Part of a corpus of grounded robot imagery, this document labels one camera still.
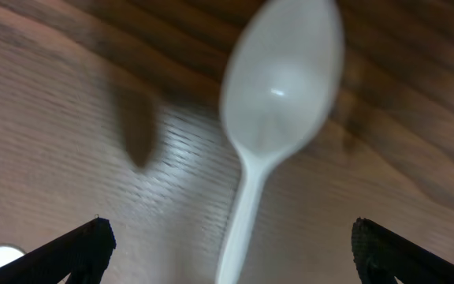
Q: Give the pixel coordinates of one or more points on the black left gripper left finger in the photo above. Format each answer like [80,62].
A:
[80,256]

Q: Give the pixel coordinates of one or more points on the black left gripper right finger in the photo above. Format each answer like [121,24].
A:
[382,257]

